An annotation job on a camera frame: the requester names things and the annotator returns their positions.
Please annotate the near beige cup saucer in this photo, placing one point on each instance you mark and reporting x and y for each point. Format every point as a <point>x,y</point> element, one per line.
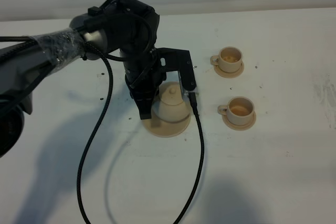
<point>240,127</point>

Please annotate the beige cup saucer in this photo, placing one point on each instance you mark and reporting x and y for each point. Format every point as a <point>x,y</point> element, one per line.
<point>229,74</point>
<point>240,127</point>

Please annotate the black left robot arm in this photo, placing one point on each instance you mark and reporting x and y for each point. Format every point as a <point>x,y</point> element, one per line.
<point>127,25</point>

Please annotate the far beige cup saucer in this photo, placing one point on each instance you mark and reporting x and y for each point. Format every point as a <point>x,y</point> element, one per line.
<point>229,74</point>

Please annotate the far beige teacup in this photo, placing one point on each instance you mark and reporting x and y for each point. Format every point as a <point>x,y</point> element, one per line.
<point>228,59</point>

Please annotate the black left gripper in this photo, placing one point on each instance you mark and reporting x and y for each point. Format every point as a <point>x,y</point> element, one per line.
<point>143,77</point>

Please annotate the beige ceramic teapot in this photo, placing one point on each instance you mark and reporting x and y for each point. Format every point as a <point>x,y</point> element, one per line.
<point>170,106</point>

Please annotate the near beige teacup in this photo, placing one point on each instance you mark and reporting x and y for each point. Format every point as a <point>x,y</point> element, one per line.
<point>239,110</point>

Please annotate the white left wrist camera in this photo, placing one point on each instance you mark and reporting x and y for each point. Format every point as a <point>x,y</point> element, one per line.
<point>178,60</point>

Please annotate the beige teacup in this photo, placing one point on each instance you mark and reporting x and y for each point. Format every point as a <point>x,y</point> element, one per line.
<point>239,110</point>
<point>228,59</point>

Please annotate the large beige teapot saucer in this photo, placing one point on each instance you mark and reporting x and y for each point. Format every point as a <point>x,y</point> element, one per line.
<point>167,129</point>

